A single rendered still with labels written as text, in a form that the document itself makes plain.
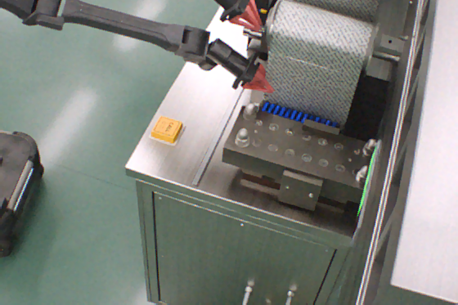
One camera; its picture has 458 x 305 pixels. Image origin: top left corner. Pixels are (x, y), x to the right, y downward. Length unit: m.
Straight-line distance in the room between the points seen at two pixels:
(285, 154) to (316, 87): 0.19
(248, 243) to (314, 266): 0.20
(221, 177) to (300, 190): 0.23
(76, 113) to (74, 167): 0.34
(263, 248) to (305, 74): 0.51
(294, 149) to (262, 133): 0.09
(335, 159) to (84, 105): 1.79
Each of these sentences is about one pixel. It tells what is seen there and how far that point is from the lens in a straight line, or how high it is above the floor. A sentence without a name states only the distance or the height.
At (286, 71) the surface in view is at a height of 1.16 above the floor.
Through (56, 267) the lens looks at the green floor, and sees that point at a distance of 2.59.
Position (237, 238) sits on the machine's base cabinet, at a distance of 1.76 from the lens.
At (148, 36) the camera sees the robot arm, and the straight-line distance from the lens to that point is 1.56.
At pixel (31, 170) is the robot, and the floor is 0.21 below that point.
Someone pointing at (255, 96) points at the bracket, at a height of 0.96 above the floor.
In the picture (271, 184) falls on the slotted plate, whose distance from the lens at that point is 1.64.
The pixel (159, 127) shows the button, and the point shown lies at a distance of 1.75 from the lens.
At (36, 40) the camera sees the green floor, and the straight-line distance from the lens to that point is 3.56.
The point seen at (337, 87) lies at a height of 1.15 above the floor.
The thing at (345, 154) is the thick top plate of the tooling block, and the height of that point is 1.03.
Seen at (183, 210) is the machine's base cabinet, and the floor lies 0.78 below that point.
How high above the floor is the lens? 2.22
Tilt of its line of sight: 48 degrees down
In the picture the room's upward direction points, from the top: 6 degrees clockwise
